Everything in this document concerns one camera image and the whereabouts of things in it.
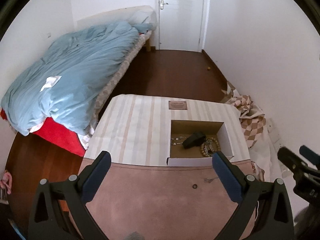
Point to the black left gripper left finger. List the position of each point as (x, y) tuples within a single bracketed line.
[(59, 209)]

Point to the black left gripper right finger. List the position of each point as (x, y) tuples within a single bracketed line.
[(270, 202)]

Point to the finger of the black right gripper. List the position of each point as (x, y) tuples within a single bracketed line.
[(289, 159), (309, 154)]

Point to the white power strip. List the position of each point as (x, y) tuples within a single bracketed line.
[(277, 169)]

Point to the beige checkered blanket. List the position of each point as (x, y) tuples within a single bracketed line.
[(252, 118)]

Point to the pink cloth item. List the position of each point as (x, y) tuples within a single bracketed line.
[(6, 182)]

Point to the pink suede cloth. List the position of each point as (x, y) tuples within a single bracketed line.
[(150, 202)]

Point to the red bed sheet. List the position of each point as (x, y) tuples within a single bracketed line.
[(60, 136)]

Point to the black headband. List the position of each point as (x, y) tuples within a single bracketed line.
[(194, 140)]

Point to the white cardboard box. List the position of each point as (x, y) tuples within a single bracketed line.
[(217, 140)]

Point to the brown label on mattress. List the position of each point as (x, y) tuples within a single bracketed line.
[(178, 105)]

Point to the light blue duvet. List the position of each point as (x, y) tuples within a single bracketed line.
[(86, 60)]

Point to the white paper on duvet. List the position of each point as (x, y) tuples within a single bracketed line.
[(50, 82)]

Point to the bed with patterned mattress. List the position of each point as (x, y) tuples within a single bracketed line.
[(117, 15)]

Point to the white door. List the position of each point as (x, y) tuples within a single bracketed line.
[(181, 24)]

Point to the white pillow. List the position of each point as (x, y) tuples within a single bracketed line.
[(140, 17)]

